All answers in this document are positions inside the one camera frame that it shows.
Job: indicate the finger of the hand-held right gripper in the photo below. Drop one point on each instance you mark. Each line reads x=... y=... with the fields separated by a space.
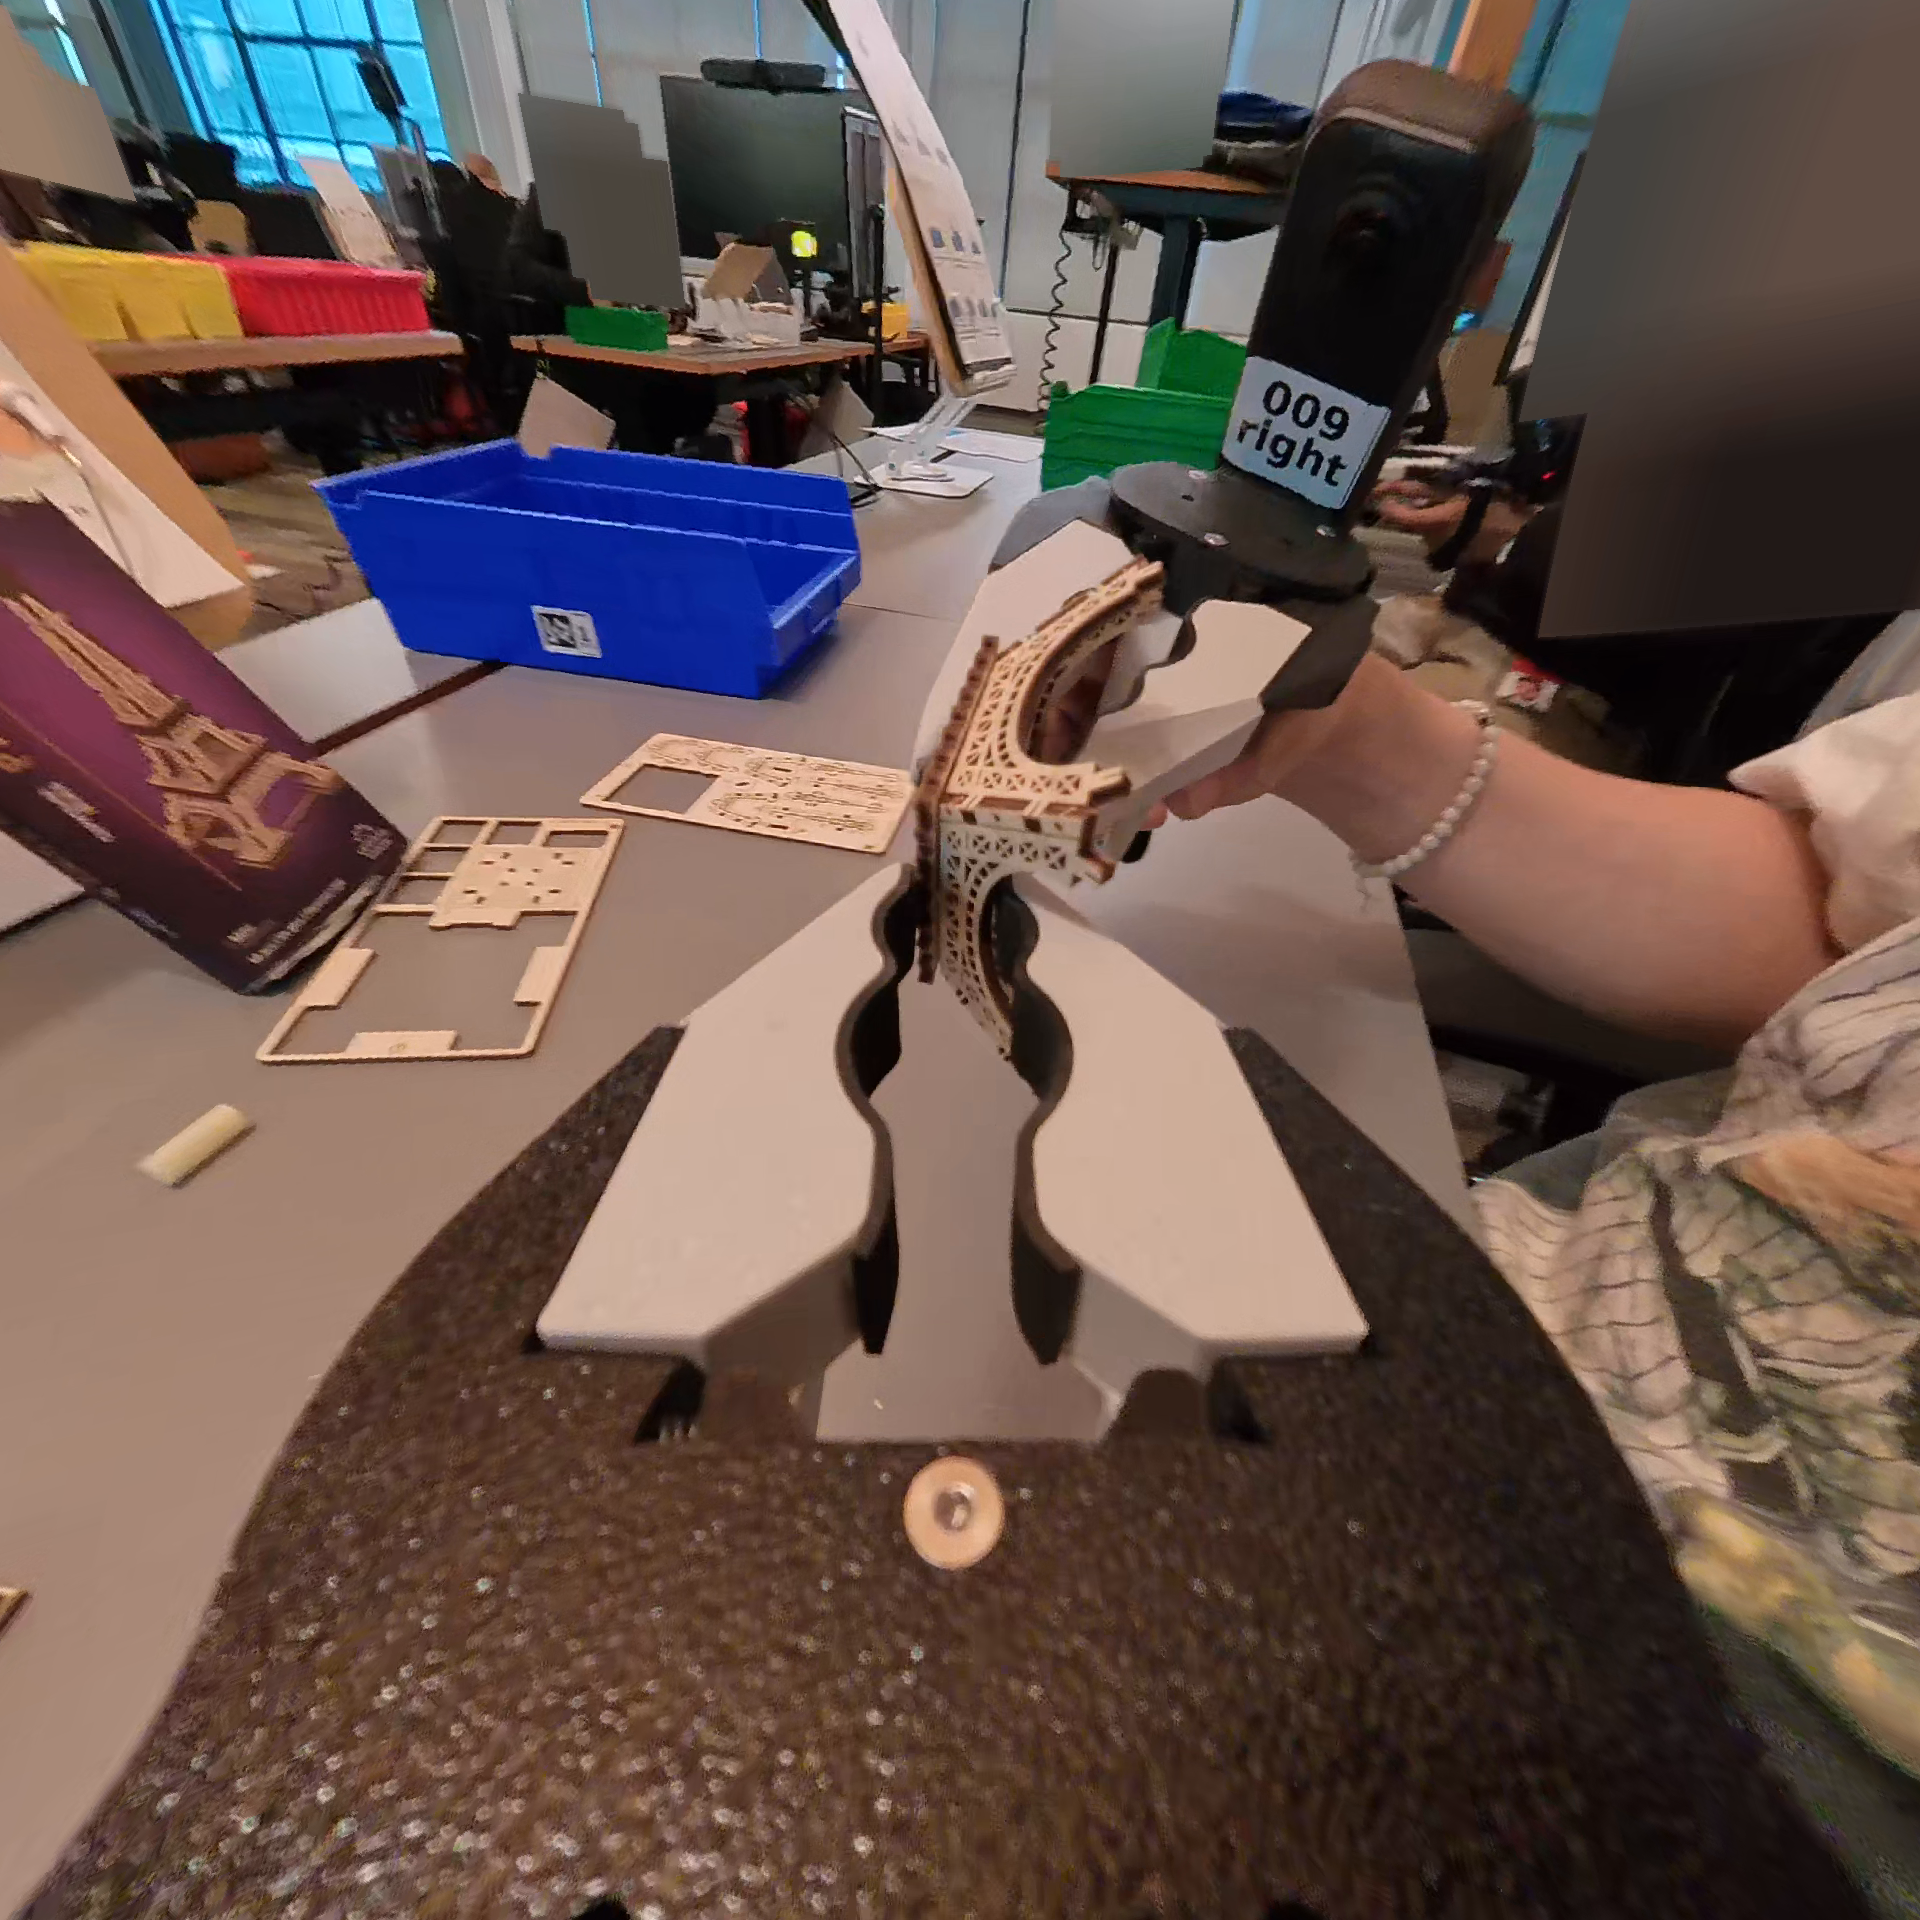
x=1216 y=662
x=1037 y=564

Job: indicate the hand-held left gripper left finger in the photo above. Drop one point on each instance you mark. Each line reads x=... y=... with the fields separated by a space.
x=706 y=1198

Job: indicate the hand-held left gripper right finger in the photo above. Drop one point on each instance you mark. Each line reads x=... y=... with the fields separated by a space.
x=1187 y=1198

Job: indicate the wooden tower base model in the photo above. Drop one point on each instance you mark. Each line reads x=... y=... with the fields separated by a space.
x=961 y=931

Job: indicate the person's right forearm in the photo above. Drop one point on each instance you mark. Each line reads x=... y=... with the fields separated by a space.
x=1621 y=887

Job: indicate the wooden standing desk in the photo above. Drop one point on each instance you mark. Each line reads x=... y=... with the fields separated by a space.
x=1154 y=188

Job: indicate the grey desk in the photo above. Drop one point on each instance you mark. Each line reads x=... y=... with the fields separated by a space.
x=301 y=1276

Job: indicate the person's right hand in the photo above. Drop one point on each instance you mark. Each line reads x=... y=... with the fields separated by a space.
x=1336 y=764

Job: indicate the wooden sheet with small parts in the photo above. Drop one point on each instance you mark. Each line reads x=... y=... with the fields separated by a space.
x=809 y=803

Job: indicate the wooden sheet with empty cutouts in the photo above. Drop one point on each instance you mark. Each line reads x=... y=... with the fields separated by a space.
x=510 y=887

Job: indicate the wooden work table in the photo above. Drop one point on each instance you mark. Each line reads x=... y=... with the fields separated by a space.
x=706 y=356
x=270 y=355

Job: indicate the printed instruction sheet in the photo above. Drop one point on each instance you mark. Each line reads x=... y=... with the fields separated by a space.
x=104 y=512
x=939 y=180

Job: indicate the blue plastic bin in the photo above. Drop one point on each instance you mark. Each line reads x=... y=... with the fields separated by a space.
x=631 y=599

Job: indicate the small green plastic bin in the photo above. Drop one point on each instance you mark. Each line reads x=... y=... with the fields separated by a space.
x=616 y=332

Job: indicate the black monitor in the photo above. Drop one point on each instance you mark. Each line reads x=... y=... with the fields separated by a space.
x=747 y=163

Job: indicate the pale wax stick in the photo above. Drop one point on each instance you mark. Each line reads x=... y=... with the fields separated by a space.
x=193 y=1145

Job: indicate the person's patterned shirt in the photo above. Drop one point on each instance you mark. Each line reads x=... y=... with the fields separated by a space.
x=1726 y=1276

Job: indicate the purple tower kit box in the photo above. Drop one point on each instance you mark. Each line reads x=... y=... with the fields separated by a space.
x=152 y=781

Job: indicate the row of red bins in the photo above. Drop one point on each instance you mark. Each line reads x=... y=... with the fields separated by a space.
x=329 y=300

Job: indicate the row of yellow bins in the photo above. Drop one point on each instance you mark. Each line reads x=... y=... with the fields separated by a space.
x=118 y=292

